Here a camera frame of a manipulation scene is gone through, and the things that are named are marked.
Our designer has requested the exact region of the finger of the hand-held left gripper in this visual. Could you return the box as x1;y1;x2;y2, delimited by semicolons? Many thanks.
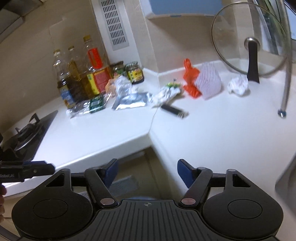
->
22;161;56;181

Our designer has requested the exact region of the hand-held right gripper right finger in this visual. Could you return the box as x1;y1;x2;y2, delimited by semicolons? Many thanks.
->
178;159;252;207

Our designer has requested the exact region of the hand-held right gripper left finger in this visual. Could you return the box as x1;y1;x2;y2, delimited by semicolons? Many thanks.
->
43;159;119;207

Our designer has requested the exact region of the green snack packet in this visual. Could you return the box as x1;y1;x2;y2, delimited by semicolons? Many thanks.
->
89;94;108;114

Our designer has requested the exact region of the clear plastic bag green label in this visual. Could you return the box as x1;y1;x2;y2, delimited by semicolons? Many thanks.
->
66;100;92;118

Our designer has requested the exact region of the white printed paper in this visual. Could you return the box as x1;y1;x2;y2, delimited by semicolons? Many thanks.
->
114;75;139;98

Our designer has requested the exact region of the orange plastic bag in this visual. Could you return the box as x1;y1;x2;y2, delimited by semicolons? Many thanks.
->
183;58;201;99

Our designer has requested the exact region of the white tissue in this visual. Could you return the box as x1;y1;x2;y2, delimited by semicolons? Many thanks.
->
227;75;250;95

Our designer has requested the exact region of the person's left hand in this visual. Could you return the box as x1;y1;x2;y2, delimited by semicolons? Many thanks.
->
0;183;7;217

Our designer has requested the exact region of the grey cabinet vent grille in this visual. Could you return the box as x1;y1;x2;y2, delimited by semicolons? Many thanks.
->
111;175;139;197

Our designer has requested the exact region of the black gas stove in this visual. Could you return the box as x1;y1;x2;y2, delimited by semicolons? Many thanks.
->
0;110;58;163

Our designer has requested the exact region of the black cylindrical object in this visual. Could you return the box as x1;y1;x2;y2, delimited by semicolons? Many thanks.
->
161;104;189;118

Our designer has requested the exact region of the silver foil pouch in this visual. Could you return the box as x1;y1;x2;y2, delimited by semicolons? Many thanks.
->
111;91;153;110

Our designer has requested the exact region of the dark oil bottle blue label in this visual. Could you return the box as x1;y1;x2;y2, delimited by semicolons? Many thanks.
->
53;49;77;110

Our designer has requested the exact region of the white green crumpled wrapper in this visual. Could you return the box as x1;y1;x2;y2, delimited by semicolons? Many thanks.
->
151;81;182;108

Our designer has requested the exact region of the white foam fruit net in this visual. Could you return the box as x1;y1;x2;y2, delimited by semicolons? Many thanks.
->
194;62;222;100

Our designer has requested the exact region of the yellow oil bottle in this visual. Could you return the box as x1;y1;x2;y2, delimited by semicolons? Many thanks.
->
67;46;89;102

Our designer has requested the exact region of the sauce jar with checked lid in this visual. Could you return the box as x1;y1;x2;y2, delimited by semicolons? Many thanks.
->
125;61;145;84

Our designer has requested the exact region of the pickle jar with dark lid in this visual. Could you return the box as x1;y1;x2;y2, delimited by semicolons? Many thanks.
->
111;61;125;79

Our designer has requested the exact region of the stainless steel sink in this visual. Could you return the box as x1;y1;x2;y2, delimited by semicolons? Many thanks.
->
275;153;296;204

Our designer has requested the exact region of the glass pot lid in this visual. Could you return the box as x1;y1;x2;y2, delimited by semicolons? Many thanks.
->
211;2;289;84

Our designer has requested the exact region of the grey range hood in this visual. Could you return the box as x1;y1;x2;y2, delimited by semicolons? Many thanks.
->
0;0;25;44

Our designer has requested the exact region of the oil bottle with red handle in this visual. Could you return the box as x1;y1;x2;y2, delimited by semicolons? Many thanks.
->
82;35;114;95

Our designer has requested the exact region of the grey wall vent grille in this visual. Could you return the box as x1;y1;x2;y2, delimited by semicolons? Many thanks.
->
98;0;130;51

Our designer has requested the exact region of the blue white wall dispenser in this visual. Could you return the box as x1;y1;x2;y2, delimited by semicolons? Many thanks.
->
141;0;226;19

